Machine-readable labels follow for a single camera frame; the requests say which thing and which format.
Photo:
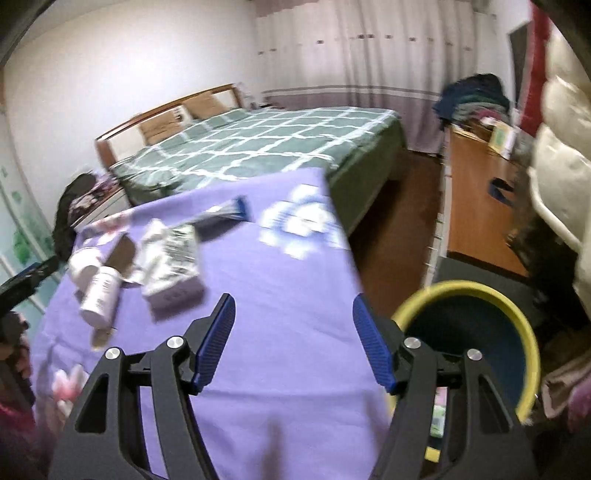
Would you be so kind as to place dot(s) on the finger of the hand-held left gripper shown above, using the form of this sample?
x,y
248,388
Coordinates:
x,y
27,277

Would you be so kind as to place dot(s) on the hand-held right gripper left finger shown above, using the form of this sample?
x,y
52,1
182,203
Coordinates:
x,y
214,341

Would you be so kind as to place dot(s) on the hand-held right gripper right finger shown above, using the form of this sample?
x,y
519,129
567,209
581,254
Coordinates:
x,y
374,346

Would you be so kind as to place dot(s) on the white plastic bottle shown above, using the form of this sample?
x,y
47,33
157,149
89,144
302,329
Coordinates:
x,y
85,263
99,295

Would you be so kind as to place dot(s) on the white foam net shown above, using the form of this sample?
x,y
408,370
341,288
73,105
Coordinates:
x,y
175,286

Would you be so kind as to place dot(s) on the pink packet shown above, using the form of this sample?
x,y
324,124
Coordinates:
x,y
441,396

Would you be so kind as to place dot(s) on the dark bin with yellow rim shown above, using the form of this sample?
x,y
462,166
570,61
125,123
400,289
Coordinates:
x,y
461,323

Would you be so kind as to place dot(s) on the brown packet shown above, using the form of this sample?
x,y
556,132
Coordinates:
x,y
119,256

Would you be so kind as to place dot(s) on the green tissue packet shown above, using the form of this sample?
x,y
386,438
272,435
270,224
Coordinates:
x,y
438,420

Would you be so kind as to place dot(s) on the blue and silver tube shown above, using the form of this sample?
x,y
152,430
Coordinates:
x,y
221,213

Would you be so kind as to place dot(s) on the green sliding wardrobe door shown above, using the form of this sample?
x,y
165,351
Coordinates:
x,y
18,221

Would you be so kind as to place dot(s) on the pile of dark clothes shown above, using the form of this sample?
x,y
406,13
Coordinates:
x,y
74,198

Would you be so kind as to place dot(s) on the purple floral tablecloth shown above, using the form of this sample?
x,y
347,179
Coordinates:
x,y
286,277

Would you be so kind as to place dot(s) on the white nightstand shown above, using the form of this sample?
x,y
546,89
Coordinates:
x,y
108,207

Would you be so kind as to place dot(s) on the wooden bed headboard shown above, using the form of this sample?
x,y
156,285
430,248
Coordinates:
x,y
122,138

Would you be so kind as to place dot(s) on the wooden desk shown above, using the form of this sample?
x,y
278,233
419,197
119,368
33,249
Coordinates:
x,y
471,207

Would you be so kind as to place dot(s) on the brown pillow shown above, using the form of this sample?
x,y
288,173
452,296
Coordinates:
x,y
207,104
157,129

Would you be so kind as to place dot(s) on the bed with green checked cover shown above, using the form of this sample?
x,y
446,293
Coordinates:
x,y
277,138

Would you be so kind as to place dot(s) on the white bedside lamp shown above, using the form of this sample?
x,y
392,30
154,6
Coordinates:
x,y
249,97

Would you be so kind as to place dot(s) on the pile of folded clothes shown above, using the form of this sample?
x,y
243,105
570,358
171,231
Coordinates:
x,y
475,97

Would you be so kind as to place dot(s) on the cream puffer jacket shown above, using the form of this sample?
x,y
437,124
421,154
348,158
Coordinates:
x,y
563,152

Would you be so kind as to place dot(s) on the pink and white curtain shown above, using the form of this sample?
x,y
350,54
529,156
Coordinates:
x,y
369,69

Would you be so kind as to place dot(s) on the plain red coat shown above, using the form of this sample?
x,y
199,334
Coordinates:
x,y
535,92

